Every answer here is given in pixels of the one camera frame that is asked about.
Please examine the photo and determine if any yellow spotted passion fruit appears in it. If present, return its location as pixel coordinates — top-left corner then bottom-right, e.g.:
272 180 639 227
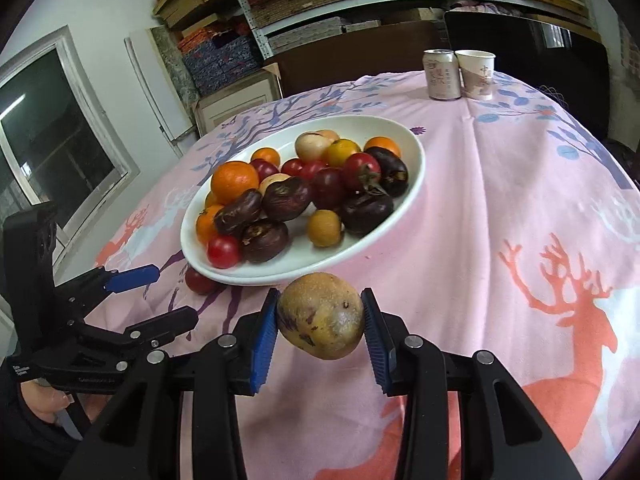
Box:
277 272 364 360

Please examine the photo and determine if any large orange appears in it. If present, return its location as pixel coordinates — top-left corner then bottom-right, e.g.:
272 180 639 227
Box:
210 160 259 205

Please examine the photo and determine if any orange mandarin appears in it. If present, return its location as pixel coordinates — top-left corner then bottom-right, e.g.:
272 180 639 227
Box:
195 204 224 246

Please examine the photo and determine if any person's left hand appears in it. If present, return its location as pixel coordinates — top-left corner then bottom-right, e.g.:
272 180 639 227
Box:
19 378 112 426

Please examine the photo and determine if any red cherry tomato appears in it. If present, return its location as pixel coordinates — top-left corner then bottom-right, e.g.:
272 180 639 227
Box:
206 235 242 269

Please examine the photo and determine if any dark mangosteen near gripper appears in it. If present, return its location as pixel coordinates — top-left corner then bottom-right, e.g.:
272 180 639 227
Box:
338 193 395 236

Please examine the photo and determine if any pink deer tablecloth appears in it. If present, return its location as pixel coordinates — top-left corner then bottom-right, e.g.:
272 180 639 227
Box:
84 70 640 480

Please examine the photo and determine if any dark red plum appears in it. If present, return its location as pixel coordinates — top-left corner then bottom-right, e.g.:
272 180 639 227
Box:
311 167 346 210
250 158 279 182

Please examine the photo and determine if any cardboard box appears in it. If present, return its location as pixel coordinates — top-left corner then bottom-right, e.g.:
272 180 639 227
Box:
194 63 282 136

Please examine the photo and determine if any small tangerine in plate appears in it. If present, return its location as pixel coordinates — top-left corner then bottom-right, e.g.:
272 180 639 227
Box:
250 148 281 167

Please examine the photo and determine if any dark red plum right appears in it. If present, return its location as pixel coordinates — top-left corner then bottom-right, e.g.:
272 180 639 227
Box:
311 167 346 210

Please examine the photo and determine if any small yellow orange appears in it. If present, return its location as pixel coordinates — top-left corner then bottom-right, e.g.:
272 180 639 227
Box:
323 139 361 168

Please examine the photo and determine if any small kumquat orange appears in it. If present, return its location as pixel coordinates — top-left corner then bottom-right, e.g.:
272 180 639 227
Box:
364 136 401 158

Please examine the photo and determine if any pale yellow round fruit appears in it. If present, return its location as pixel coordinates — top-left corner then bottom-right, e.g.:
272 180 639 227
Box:
294 132 332 164

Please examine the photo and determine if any pink drink can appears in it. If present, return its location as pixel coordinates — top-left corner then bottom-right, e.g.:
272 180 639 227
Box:
422 49 462 101

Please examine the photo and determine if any white paper cup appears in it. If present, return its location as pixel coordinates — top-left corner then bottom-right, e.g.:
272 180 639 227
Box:
454 50 496 101

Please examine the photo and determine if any window with white frame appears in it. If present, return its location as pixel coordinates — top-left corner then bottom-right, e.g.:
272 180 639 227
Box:
1 26 139 264

